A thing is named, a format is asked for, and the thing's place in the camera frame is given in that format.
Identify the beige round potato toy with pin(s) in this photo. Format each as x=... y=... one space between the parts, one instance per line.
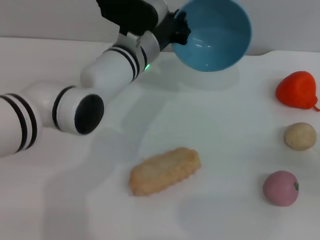
x=300 y=136

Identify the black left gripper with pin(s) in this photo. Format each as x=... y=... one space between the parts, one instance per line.
x=166 y=30

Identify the orange striped bread loaf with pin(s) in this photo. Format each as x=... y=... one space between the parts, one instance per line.
x=165 y=171

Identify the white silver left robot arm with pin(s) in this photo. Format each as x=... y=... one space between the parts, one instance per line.
x=112 y=67

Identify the blue bowl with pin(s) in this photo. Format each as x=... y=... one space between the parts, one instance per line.
x=217 y=37

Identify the red toy fruit with stem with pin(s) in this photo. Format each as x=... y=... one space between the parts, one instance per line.
x=296 y=90

